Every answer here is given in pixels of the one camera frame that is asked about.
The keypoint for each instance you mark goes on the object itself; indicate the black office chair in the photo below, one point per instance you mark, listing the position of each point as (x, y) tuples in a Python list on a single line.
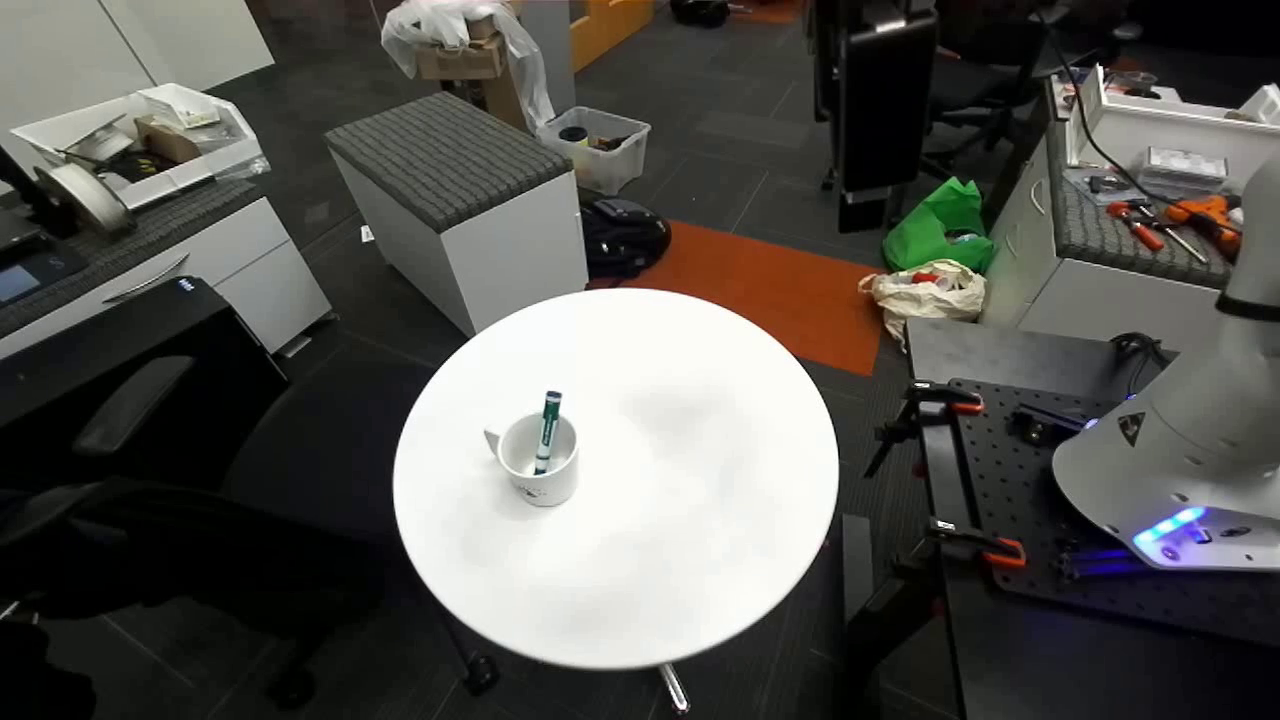
[(161, 453)]

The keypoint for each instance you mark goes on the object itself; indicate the beige printed bag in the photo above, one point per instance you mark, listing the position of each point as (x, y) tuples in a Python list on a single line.
[(939, 289)]

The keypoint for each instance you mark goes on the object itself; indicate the white side cabinet right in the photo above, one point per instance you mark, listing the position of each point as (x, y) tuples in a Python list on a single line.
[(1091, 237)]

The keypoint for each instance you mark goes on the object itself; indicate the black perforated robot base table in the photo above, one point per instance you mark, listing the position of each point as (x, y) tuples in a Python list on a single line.
[(1085, 629)]

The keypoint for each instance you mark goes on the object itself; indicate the white plastic bag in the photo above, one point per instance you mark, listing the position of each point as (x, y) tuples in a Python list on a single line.
[(470, 41)]

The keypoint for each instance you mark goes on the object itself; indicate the teal marker pen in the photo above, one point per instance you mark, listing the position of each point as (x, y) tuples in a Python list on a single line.
[(550, 419)]

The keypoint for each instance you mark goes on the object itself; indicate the green plastic bag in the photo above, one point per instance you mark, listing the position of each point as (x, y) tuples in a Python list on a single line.
[(946, 226)]

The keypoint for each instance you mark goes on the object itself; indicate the round white table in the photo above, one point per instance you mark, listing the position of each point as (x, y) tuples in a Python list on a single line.
[(707, 482)]

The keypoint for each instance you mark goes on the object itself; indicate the orange pliers tool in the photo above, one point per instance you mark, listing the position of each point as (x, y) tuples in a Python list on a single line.
[(1205, 215)]

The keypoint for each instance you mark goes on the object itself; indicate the orange handled clamp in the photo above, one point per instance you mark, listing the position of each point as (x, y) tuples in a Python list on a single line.
[(993, 550), (917, 409)]

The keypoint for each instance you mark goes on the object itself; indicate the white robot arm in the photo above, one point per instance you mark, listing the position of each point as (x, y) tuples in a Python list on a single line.
[(1187, 473)]

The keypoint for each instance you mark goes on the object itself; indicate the orange floor mat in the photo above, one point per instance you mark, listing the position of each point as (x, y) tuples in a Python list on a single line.
[(809, 300)]

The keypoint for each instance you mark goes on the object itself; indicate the black backpack on floor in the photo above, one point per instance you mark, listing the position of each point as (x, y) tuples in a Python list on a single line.
[(623, 237)]

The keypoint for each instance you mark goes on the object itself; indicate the clear plastic storage bin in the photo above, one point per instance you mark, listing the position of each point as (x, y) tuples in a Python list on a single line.
[(600, 147)]

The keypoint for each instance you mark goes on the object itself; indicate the white cabinet with grey cushion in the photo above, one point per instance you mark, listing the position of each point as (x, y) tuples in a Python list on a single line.
[(470, 211)]

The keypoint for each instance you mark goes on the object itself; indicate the white tray with clutter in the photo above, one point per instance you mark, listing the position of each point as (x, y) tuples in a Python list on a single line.
[(147, 147)]

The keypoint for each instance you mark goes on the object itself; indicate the white ceramic mug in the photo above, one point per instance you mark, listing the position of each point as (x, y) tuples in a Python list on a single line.
[(514, 458)]

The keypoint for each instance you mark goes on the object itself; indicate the orange handled clamp upper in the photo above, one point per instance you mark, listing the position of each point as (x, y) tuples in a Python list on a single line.
[(917, 409)]

